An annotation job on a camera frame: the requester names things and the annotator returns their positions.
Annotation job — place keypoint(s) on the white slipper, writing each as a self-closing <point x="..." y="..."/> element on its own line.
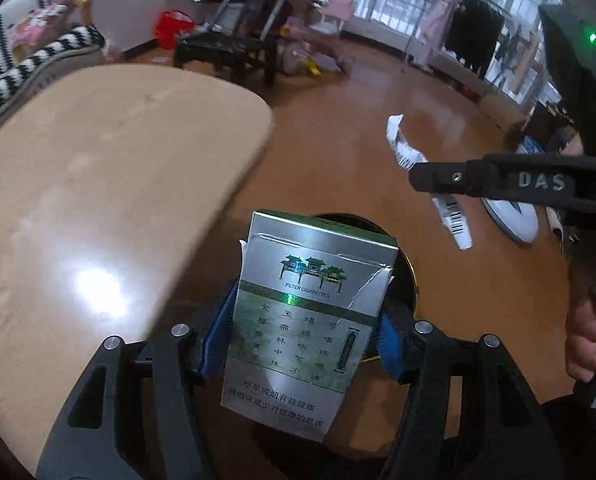
<point x="519" y="221"/>

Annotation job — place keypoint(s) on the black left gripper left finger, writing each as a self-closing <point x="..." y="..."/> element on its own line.
<point x="133" y="413"/>

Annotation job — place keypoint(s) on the black wooden chair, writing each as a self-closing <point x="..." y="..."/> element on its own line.
<point x="242" y="36"/>

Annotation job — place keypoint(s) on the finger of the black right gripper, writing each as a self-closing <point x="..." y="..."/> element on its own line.
<point x="558" y="181"/>

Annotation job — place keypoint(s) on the person's right hand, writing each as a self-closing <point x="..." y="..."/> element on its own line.
<point x="580" y="344"/>

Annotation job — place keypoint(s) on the black round trash bin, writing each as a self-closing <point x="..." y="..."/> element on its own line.
<point x="393" y="279"/>

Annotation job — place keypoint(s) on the pink kids tricycle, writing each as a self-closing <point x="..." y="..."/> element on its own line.
<point x="318" y="26"/>

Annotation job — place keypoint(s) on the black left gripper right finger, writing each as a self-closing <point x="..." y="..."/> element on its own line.
<point x="469" y="413"/>

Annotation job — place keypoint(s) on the silver green cigarette carton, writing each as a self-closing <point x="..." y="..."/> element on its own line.
<point x="279" y="370"/>

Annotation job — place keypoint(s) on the pink patterned cushion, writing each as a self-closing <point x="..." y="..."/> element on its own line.
<point x="46" y="25"/>

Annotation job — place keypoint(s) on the black white striped sofa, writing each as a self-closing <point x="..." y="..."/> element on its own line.
<point x="16" y="79"/>

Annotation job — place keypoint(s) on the clothes rack with garments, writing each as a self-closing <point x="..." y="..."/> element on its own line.
<point x="487" y="37"/>

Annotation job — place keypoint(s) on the white barcode receipt strip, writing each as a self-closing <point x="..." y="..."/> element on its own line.
<point x="423" y="176"/>

